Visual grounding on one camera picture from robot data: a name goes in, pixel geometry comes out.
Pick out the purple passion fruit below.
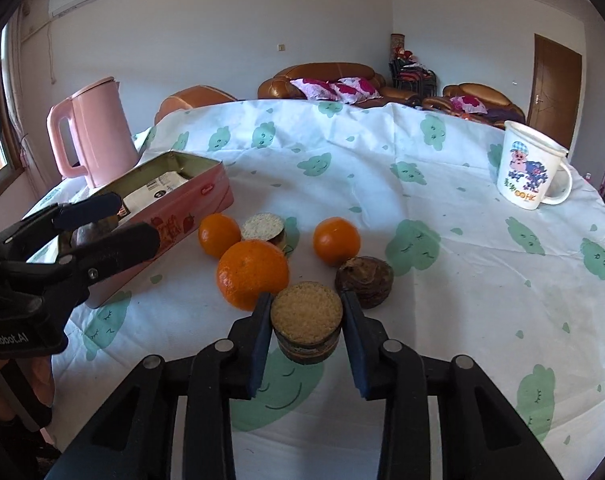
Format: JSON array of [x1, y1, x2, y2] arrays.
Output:
[[70, 216, 119, 248]]

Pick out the person's left hand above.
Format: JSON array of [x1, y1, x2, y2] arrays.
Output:
[[0, 356, 55, 431]]

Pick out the pink electric kettle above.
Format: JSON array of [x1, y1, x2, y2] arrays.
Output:
[[46, 76, 139, 188]]

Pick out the printed paper in tin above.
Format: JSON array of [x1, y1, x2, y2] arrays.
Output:
[[117, 171, 188, 219]]

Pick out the pink metal tin box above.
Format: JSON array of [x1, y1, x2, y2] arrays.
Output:
[[27, 149, 235, 309]]

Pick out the small orange left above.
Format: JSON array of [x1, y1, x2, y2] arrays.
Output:
[[197, 212, 242, 259]]

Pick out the small orange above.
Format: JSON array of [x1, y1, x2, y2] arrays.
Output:
[[197, 212, 242, 259], [312, 217, 361, 268]]

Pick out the brown leather chair near table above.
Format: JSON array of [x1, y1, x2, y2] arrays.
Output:
[[154, 84, 237, 125]]

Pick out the large orange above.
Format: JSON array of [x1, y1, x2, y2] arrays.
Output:
[[216, 240, 289, 311]]

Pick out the dark brown water chestnut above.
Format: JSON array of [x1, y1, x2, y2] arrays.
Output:
[[334, 256, 395, 309]]

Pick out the small orange back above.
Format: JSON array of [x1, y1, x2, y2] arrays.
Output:
[[312, 217, 361, 268]]

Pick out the white cartoon mug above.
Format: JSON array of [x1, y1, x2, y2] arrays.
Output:
[[497, 120, 573, 210]]

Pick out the pink floral cushion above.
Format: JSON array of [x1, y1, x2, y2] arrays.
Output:
[[289, 77, 381, 105]]

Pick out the brown leather long sofa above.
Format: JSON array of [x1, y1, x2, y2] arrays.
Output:
[[257, 62, 422, 108]]

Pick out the brown leather armchair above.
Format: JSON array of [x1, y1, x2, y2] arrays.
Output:
[[422, 82, 526, 129]]

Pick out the brown wooden door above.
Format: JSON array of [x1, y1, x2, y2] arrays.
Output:
[[527, 35, 583, 150]]

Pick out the stacked dark chairs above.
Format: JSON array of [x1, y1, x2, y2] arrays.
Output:
[[389, 58, 437, 98]]

